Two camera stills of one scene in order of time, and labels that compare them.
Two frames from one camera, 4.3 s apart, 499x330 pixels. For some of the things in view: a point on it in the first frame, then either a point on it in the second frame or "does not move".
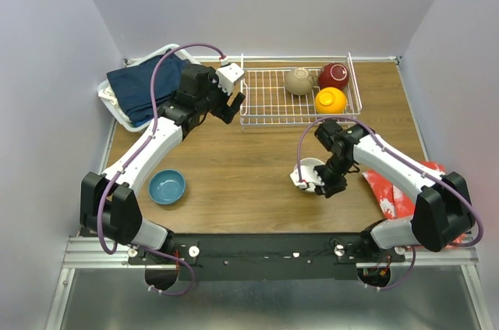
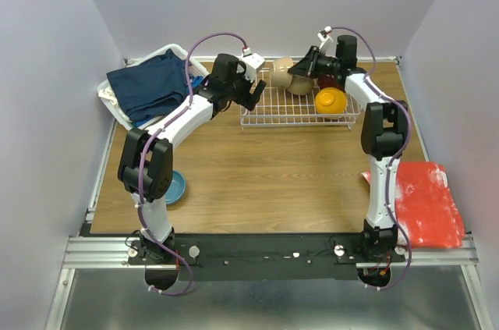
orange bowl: x=330 y=101 does not move
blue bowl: x=167 y=186 does not move
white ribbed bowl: x=299 y=81 does not move
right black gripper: x=330 y=188 to x=306 y=65
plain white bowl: x=312 y=162 to x=280 y=76
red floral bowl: x=334 y=75 does not move
